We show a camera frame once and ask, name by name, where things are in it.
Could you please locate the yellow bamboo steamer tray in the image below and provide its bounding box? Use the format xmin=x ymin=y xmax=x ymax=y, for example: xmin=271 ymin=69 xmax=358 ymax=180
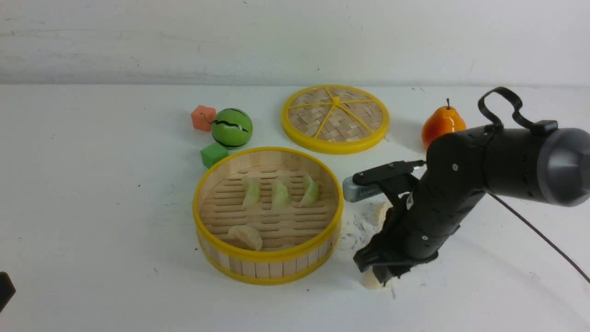
xmin=193 ymin=147 xmax=344 ymax=285

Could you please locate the white dumpling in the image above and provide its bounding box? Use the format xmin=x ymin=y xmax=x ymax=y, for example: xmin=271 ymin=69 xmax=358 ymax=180
xmin=375 ymin=201 xmax=392 ymax=230
xmin=228 ymin=225 xmax=263 ymax=251
xmin=361 ymin=269 xmax=391 ymax=291

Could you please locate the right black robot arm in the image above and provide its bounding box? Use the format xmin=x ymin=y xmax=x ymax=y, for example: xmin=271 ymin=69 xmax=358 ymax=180
xmin=343 ymin=125 xmax=589 ymax=284

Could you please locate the yellow woven steamer lid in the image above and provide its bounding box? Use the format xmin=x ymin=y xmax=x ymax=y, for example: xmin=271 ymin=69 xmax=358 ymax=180
xmin=280 ymin=85 xmax=390 ymax=154

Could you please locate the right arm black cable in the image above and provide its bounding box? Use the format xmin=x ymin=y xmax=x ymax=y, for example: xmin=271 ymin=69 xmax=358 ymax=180
xmin=477 ymin=87 xmax=590 ymax=284

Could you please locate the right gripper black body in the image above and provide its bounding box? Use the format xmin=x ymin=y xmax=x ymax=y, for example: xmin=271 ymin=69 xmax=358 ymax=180
xmin=353 ymin=182 xmax=484 ymax=282

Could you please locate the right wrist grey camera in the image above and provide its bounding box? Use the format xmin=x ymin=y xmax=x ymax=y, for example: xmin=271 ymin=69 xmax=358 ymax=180
xmin=342 ymin=177 xmax=382 ymax=202

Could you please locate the green toy watermelon ball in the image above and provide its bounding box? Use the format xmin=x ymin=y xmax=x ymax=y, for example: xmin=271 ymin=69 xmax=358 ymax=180
xmin=211 ymin=108 xmax=254 ymax=149

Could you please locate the orange foam cube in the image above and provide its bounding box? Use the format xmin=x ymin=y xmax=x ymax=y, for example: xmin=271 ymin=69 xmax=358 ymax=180
xmin=190 ymin=105 xmax=217 ymax=132

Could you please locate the green foam cube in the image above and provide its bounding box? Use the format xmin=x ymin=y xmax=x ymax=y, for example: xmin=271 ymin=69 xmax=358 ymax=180
xmin=200 ymin=142 xmax=229 ymax=169

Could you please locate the orange toy pear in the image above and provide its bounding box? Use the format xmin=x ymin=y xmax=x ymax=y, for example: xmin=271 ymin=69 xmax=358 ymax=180
xmin=421 ymin=97 xmax=466 ymax=149

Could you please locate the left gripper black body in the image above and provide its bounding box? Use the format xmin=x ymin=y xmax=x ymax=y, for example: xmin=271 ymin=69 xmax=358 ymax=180
xmin=0 ymin=272 xmax=16 ymax=312

